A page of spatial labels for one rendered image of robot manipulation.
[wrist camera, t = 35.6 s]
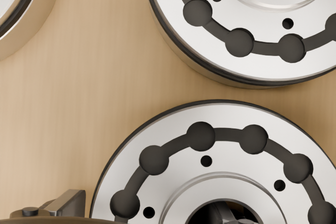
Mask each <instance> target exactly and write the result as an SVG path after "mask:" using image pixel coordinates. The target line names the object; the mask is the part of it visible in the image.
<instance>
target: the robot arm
mask: <svg viewBox="0 0 336 224"><path fill-rule="evenodd" d="M85 207H86V191H85V190H81V189H68V190H67V191H66V192H65V193H63V194H62V195H61V196H59V197H58V198H57V199H53V200H50V201H47V202H45V203H44V204H43V205H41V206H40V207H39V208H38V207H33V206H30V207H24V208H23V209H19V210H16V211H13V212H11V213H10V216H9V218H7V219H0V224H129V223H123V222H117V221H111V220H105V219H98V218H87V217H85ZM205 224H259V223H256V222H253V221H252V220H249V219H246V218H245V216H244V215H243V213H242V212H240V211H238V210H236V209H230V208H229V206H228V205H227V203H226V201H215V202H212V203H209V204H207V205H206V220H205Z"/></svg>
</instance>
